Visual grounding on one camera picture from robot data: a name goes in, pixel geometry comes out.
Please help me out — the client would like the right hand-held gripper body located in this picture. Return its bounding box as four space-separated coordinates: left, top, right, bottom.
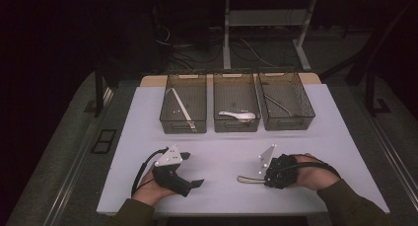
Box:
257 143 300 190

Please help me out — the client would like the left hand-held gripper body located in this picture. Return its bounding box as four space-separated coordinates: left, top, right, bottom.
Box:
152 144 193 198

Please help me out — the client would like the clear brown plastic bin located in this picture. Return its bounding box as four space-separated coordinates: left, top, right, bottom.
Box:
255 71 316 131
159 72 208 134
212 71 262 133

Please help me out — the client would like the white ceramic spoon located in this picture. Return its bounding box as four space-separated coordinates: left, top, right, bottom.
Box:
218 111 256 123

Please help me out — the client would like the steel fork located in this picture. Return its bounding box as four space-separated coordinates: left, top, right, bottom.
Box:
264 93 302 118

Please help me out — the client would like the person's left hand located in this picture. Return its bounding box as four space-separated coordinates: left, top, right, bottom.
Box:
131 163 178 207

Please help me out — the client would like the person's right hand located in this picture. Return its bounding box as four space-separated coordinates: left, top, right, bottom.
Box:
290 152 341 191

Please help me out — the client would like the black metal stand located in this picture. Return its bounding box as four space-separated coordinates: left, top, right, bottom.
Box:
364 71 392 117

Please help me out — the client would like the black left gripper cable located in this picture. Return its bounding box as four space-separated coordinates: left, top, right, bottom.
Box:
131 147 170 198

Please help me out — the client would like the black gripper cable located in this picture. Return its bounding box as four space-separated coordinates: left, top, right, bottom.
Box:
131 147 170 198
279 154 342 180

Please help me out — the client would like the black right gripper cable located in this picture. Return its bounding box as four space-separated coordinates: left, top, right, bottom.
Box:
279 154 342 180

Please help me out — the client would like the bundle of black floor cables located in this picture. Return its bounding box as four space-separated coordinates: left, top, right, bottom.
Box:
164 35 228 72

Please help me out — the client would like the white floor cable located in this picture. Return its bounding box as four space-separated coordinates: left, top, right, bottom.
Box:
238 38 280 69

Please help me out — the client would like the white metal desk frame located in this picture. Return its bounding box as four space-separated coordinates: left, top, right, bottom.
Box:
222 0 318 72

